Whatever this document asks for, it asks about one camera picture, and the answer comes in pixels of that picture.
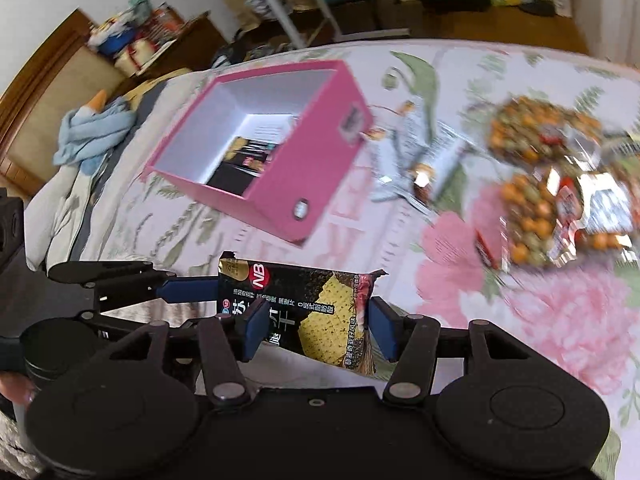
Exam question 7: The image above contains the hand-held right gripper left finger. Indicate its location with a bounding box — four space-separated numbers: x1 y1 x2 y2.
97 304 272 408

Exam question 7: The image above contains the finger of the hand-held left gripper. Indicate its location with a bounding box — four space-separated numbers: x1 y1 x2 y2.
74 309 201 340
47 260 219 307

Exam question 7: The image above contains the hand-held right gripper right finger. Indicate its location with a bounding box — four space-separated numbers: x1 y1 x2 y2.
367 297 532 408

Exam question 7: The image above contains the black cracker packet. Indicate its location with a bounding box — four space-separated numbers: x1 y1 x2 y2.
217 251 390 377
230 136 287 173

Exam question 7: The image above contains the glossy black snack packet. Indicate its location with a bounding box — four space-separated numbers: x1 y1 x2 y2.
206 162 263 197

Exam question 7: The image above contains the white snack bar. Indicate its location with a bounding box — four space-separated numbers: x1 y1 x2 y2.
367 127 422 202

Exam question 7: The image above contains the pink cardboard box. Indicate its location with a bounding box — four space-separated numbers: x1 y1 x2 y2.
144 59 375 248

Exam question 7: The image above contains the clear bag of orange nuts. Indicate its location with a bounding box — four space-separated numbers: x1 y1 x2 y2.
500 172 567 268

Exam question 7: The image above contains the red label nut bag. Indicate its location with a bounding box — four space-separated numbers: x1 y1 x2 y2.
547 167 638 263

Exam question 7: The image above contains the clear bag of mixed nuts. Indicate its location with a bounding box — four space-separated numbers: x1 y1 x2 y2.
487 94 607 167

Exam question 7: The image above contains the person's left hand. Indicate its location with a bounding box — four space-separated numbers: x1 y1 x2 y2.
0 371 37 406

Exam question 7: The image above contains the floral bedsheet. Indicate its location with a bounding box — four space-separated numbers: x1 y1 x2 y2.
25 37 640 480

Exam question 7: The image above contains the small red packet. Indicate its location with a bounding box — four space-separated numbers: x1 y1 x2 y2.
474 227 502 267

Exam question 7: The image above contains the light blue cloth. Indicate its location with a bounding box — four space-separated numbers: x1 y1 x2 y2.
54 90 139 174

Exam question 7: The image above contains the white bag with red ribbon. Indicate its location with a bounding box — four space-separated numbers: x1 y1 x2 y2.
114 40 163 75

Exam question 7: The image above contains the wooden nightstand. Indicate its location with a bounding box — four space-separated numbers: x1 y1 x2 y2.
145 10 232 80

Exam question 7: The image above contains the red gift box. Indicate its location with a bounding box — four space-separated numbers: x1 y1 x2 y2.
150 5 187 38

